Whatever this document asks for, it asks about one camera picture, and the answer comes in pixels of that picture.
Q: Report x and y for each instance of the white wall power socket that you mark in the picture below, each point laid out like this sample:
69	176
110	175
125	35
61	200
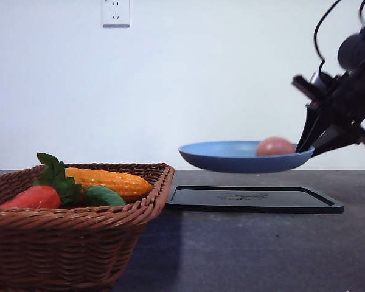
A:
116	14

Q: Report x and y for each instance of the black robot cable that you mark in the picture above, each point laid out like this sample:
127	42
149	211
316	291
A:
315	33

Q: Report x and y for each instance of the brown egg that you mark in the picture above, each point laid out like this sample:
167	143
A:
274	146

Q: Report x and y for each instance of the brown wicker basket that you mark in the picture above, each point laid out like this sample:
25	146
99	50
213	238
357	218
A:
75	248

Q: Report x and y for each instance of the orange toy carrot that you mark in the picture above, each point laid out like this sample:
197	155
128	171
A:
36	197

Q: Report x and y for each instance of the green toy cucumber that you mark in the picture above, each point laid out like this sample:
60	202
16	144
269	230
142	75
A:
102	196

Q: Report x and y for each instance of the yellow toy corn cob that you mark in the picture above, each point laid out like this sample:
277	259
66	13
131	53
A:
128	185

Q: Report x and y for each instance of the blue round plate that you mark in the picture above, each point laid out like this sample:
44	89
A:
236	157

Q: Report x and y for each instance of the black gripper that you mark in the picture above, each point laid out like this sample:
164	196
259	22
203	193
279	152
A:
342	98

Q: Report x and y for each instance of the black rectangular tray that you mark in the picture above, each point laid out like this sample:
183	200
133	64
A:
251	199

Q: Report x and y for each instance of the green carrot leaves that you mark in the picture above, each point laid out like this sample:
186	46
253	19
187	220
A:
55	176

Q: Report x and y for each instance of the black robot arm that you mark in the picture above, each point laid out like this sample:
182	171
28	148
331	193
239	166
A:
351	54

